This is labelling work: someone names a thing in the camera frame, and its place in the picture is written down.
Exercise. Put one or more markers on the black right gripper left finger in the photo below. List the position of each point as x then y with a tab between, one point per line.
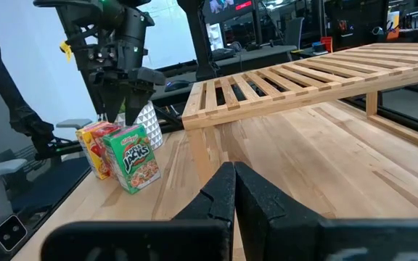
209	203

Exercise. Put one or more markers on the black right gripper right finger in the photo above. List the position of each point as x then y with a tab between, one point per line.
267	217

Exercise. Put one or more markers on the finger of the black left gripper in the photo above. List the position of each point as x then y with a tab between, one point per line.
136	103
112	101

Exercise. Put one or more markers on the green Apple Jacks cereal box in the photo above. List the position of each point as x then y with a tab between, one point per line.
133	159

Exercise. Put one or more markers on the yellow Corn Pops cereal box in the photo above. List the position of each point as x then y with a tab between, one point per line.
87	148

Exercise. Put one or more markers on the wooden slatted shelf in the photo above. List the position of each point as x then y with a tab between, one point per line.
303	78

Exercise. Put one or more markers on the white faceted plant pot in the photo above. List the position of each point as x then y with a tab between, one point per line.
151	127

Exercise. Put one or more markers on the dark grey desk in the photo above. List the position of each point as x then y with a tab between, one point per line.
180	98
263	54

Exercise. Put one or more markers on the black computer mouse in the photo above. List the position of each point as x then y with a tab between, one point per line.
177	85

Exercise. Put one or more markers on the yellow tag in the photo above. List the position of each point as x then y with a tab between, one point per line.
65	50

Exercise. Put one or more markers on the black keyboard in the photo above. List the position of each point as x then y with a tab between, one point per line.
223	54

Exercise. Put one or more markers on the computer monitor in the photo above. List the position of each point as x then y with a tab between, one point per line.
227	7

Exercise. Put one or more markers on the dark office chair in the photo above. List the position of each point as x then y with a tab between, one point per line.
294	32

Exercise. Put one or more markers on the red bin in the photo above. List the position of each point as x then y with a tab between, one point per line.
327	44

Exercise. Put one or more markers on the black vertical frame post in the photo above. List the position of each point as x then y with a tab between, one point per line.
198	36

